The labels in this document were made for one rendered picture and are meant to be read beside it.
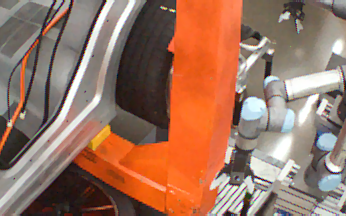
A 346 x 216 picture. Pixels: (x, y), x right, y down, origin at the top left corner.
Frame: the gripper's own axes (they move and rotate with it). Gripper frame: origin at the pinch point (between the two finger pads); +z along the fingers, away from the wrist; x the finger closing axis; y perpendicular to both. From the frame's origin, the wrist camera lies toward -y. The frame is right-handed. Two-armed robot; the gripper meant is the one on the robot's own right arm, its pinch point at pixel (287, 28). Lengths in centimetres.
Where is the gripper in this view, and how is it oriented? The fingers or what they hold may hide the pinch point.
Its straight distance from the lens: 300.0
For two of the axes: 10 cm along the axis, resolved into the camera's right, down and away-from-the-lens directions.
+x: 8.3, 2.6, 5.0
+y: 4.0, 3.5, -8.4
